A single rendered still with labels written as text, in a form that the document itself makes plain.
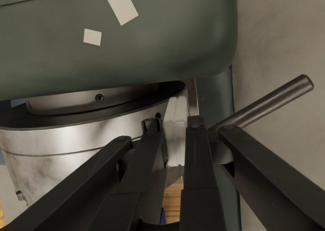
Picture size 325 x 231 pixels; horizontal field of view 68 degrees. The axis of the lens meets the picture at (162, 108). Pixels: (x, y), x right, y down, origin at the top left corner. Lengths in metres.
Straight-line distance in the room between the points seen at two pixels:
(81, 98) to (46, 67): 0.08
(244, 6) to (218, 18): 1.29
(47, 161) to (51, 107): 0.07
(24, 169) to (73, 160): 0.07
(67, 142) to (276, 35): 1.37
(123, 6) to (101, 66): 0.06
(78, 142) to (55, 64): 0.09
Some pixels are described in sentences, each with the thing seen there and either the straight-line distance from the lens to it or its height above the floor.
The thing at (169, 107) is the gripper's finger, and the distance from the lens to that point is 0.18.
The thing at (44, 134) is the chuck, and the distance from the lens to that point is 0.31.
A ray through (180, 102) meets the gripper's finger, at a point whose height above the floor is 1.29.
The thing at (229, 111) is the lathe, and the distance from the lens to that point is 0.98.
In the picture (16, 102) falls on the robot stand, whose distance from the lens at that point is 0.97.
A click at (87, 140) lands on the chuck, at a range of 0.29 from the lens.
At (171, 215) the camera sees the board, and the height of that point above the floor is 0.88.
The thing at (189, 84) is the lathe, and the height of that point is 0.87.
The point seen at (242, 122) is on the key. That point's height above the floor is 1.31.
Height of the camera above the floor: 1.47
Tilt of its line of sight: 72 degrees down
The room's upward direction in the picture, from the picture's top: 154 degrees counter-clockwise
